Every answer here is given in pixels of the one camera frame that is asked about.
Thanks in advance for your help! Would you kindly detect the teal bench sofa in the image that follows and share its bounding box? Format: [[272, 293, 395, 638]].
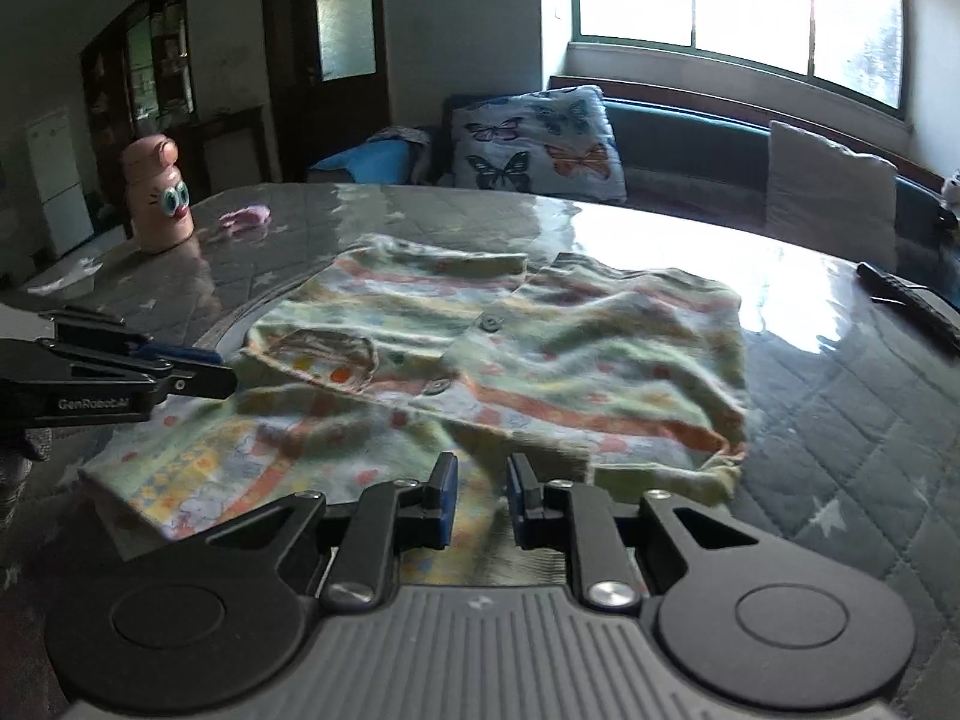
[[547, 75, 960, 242]]

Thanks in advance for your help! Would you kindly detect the small pink cloth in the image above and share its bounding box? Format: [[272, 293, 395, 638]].
[[218, 204, 272, 232]]

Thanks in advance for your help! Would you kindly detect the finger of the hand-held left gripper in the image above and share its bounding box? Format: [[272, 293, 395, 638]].
[[36, 341, 239, 403], [40, 307, 224, 366]]

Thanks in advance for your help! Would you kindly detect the dark wooden shelf cabinet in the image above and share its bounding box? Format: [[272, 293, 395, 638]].
[[78, 0, 200, 167]]

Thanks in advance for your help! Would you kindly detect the grey pillow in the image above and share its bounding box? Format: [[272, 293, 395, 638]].
[[764, 120, 899, 271]]

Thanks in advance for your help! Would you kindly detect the butterfly print pillow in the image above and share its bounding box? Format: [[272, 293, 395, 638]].
[[450, 85, 628, 203]]

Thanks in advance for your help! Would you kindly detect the window with green frame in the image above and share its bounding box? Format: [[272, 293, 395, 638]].
[[568, 0, 906, 119]]

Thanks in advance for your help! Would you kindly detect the dark wooden door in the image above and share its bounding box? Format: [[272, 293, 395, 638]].
[[261, 0, 392, 182]]

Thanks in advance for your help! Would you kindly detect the white refrigerator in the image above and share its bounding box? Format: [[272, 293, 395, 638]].
[[24, 108, 95, 257]]

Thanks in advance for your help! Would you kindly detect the blue cushion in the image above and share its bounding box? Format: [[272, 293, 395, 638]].
[[307, 141, 415, 185]]

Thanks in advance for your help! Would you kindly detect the black remote control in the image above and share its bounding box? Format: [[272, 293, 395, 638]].
[[856, 260, 960, 352]]

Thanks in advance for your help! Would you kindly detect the colourful striped button shirt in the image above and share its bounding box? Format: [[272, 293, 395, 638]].
[[79, 234, 752, 541]]

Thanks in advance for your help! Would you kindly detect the grey quilted star tablecloth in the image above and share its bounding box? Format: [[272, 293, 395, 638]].
[[0, 180, 960, 720]]

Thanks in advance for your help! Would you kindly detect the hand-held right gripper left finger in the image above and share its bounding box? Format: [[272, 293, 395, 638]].
[[206, 453, 461, 610]]

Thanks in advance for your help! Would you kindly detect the pink bottle with cartoon eyes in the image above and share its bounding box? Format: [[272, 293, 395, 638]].
[[122, 133, 196, 253]]

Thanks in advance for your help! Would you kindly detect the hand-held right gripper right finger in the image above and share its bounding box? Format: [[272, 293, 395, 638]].
[[507, 453, 760, 608]]

